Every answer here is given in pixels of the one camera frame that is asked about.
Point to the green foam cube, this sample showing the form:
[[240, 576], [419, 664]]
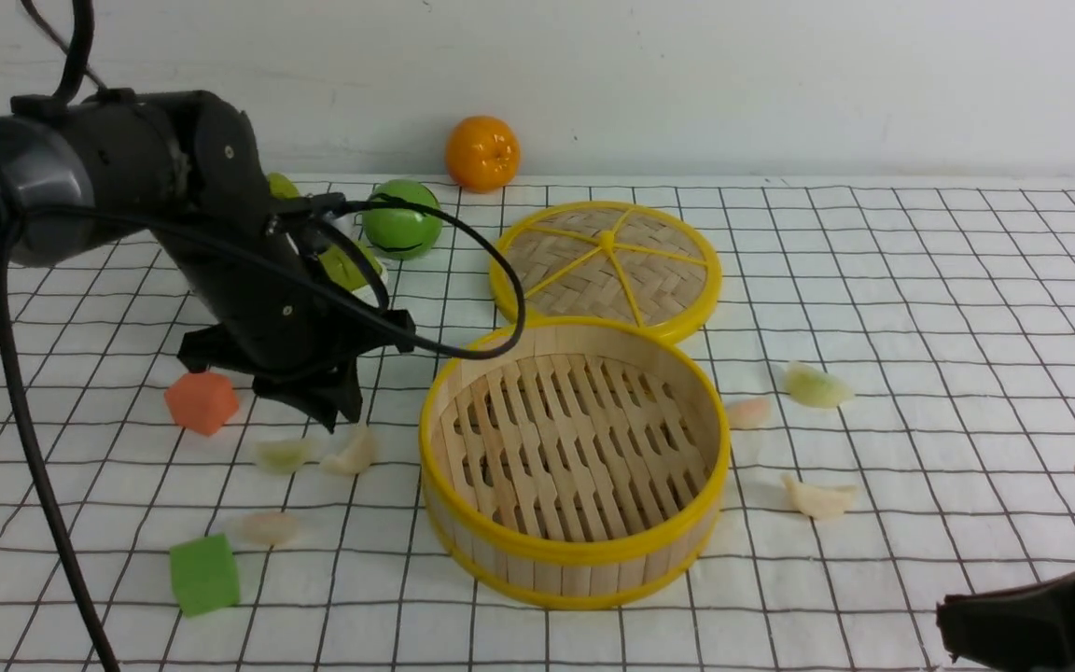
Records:
[[204, 576]]

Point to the white dumpling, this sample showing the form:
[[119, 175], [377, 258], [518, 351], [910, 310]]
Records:
[[819, 502], [358, 453]]

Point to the orange toy fruit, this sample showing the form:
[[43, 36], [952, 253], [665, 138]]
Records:
[[482, 154]]

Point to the pale green dumpling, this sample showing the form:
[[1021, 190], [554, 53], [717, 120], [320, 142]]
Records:
[[283, 457]]

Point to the green lid white box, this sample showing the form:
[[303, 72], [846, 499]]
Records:
[[346, 261]]

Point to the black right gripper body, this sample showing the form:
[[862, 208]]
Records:
[[1029, 628]]

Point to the pink dumpling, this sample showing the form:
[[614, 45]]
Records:
[[748, 414], [268, 528]]

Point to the orange foam cube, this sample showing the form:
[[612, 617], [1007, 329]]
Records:
[[201, 402]]

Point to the bamboo steamer tray yellow rim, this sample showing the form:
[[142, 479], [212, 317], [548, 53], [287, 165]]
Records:
[[583, 469]]

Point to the checkered white tablecloth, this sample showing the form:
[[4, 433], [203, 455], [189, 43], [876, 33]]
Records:
[[950, 312]]

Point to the woven bamboo steamer lid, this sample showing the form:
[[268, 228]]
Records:
[[620, 262]]

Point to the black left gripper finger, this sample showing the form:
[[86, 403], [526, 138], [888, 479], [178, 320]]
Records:
[[345, 392], [315, 402]]

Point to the green toy ball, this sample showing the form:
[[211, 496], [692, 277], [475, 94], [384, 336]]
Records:
[[402, 233]]

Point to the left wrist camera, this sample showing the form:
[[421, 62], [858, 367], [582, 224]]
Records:
[[312, 222]]

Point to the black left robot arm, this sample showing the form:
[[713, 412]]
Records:
[[185, 167]]

